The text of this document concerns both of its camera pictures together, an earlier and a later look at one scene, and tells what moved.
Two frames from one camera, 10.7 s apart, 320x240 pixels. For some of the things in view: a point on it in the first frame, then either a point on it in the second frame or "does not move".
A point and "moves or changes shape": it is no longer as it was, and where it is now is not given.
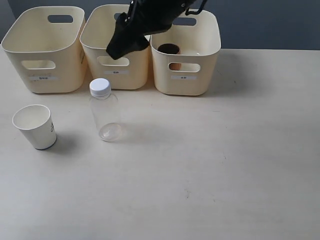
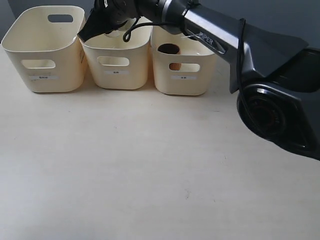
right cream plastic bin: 185,55 does not move
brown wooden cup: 171,48 does not move
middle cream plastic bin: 131,71 does not move
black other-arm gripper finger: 125,40 -> 100,21
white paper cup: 35,122 moves or changes shape
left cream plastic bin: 46,44 does not move
